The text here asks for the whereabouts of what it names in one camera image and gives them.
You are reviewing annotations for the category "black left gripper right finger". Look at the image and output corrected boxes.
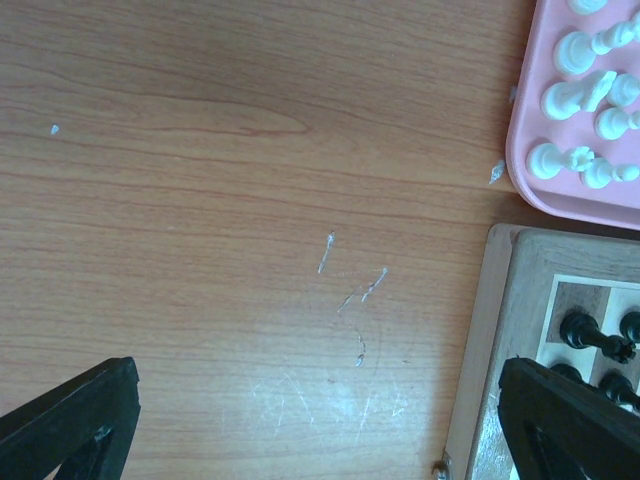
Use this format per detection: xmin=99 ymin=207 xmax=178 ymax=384
xmin=498 ymin=358 xmax=639 ymax=479

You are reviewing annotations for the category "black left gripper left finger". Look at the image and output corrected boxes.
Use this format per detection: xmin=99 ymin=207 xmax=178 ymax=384
xmin=1 ymin=357 xmax=141 ymax=479

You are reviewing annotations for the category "black chess rook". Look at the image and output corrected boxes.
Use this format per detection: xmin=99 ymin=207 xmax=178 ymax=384
xmin=559 ymin=311 xmax=636 ymax=364

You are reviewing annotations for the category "black chess knight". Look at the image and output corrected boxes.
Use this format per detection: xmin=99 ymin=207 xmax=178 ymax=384
xmin=550 ymin=363 xmax=584 ymax=385

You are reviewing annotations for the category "white chess pawn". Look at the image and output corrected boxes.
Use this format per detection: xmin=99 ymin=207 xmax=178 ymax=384
xmin=581 ymin=158 xmax=639 ymax=189
xmin=606 ymin=73 xmax=640 ymax=107
xmin=595 ymin=107 xmax=640 ymax=141

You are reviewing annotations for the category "white chess rook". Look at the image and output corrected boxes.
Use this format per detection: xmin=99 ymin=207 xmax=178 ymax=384
xmin=526 ymin=143 xmax=595 ymax=180

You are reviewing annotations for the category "white chess knight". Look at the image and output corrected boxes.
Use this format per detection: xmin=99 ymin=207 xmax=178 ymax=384
xmin=540 ymin=70 xmax=618 ymax=121

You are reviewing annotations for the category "white chess bishop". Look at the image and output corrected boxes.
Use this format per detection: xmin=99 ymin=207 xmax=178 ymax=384
xmin=553 ymin=22 xmax=636 ymax=75

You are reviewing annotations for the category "white chess queen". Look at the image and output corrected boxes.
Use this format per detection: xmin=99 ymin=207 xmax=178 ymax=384
xmin=567 ymin=0 xmax=608 ymax=16

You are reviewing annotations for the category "wooden chessboard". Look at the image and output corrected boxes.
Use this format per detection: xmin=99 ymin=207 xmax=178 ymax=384
xmin=442 ymin=224 xmax=639 ymax=479

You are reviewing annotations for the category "pink plastic tray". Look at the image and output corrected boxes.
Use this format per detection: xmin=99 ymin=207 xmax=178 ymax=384
xmin=506 ymin=1 xmax=639 ymax=230

